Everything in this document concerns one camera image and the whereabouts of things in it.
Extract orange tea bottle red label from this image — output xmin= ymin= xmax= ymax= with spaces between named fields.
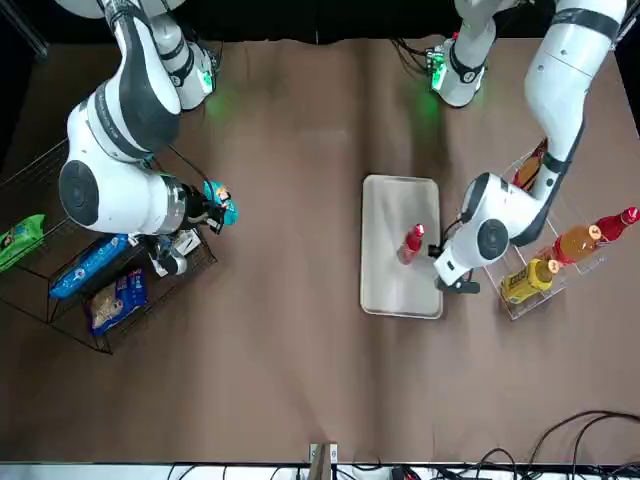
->
xmin=551 ymin=223 xmax=604 ymax=267
xmin=513 ymin=137 xmax=550 ymax=192

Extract green chips packet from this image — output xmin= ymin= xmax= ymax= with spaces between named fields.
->
xmin=0 ymin=213 xmax=46 ymax=274

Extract white rectangular tray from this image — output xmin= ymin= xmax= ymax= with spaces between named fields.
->
xmin=359 ymin=173 xmax=445 ymax=321

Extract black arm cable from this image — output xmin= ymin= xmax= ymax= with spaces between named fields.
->
xmin=423 ymin=212 xmax=469 ymax=259
xmin=167 ymin=142 xmax=214 ymax=189

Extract black wire basket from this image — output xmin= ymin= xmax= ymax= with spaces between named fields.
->
xmin=0 ymin=137 xmax=219 ymax=356

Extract clear acrylic stepped shelf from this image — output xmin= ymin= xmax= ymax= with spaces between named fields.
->
xmin=492 ymin=149 xmax=609 ymax=322

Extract aluminium camera post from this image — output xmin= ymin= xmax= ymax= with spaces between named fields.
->
xmin=307 ymin=441 xmax=340 ymax=480

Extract black frame rail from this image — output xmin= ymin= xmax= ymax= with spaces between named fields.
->
xmin=0 ymin=0 xmax=50 ymax=62

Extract dark blue cracker packet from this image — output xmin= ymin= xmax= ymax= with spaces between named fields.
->
xmin=88 ymin=267 xmax=150 ymax=337

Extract red cola bottle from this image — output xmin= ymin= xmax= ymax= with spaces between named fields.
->
xmin=397 ymin=223 xmax=427 ymax=266
xmin=593 ymin=205 xmax=640 ymax=245

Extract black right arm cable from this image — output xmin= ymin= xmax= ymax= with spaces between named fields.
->
xmin=167 ymin=142 xmax=214 ymax=189

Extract yellow label drink bottle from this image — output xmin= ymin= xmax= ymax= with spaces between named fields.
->
xmin=499 ymin=257 xmax=562 ymax=305

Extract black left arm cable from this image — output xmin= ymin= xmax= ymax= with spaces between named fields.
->
xmin=423 ymin=212 xmax=469 ymax=259

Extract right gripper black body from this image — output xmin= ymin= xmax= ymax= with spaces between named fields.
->
xmin=184 ymin=185 xmax=225 ymax=234

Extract light blue cookie packet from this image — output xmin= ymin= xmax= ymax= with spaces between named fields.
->
xmin=48 ymin=233 xmax=132 ymax=300

